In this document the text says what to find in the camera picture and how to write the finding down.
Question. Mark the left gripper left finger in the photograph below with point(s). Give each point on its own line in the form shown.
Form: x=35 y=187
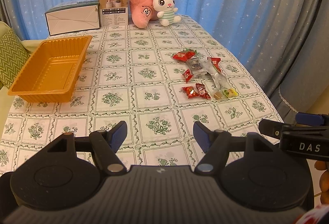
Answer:
x=105 y=144

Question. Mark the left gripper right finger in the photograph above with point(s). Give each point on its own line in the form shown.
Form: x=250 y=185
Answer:
x=215 y=144

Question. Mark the brown candy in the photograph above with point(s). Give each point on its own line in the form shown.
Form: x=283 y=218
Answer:
x=218 y=95

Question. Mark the yellow green candy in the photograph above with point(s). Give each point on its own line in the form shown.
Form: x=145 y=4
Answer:
x=229 y=93

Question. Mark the dark red patterned candy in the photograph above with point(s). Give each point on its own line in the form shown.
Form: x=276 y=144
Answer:
x=202 y=91

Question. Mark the clear plastic snack wrapper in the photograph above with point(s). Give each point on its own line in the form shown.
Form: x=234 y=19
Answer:
x=218 y=78

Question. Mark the red square snack packet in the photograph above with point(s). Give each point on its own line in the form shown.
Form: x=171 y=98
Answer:
x=215 y=63

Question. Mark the clear sesame snack packet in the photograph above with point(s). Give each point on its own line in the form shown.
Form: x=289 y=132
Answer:
x=196 y=67

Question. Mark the large red snack packet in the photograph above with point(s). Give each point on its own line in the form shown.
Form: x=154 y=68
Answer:
x=184 y=55

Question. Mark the red foil candy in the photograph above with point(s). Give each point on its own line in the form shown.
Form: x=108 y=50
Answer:
x=190 y=92

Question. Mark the small red candy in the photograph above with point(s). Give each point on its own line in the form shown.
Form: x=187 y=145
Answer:
x=188 y=75

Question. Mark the person's right hand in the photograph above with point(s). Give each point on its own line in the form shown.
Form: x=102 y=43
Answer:
x=324 y=181

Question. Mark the floral white tablecloth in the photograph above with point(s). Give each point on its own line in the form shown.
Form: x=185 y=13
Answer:
x=129 y=74

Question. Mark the orange plastic tray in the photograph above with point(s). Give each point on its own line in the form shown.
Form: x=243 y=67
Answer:
x=51 y=72

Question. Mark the light green sofa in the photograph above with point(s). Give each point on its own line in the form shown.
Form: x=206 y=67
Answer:
x=6 y=100

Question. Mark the green zigzag cushion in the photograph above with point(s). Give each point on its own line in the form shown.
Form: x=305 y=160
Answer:
x=13 y=57

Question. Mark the white flat cardboard box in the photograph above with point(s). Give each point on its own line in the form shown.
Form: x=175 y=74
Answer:
x=73 y=16

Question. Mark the pink star plush toy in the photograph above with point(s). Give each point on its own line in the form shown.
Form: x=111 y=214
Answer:
x=142 y=11

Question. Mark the tall product box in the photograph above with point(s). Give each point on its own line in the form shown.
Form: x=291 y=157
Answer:
x=113 y=13

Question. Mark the grey side curtain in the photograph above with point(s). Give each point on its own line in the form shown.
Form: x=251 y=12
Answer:
x=300 y=46

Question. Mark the white bunny plush toy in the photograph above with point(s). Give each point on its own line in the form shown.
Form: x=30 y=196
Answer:
x=166 y=12

